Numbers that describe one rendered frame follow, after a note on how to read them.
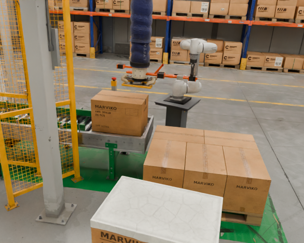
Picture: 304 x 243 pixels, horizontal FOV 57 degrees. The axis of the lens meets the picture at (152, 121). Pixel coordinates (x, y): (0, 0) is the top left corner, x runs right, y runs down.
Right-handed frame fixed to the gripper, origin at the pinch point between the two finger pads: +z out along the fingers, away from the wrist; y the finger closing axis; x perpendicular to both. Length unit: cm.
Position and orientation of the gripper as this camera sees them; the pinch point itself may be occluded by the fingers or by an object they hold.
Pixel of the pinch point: (191, 77)
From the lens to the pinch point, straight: 319.4
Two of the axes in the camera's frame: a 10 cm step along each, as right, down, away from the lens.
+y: -2.1, 3.7, -9.1
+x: 9.8, 1.2, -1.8
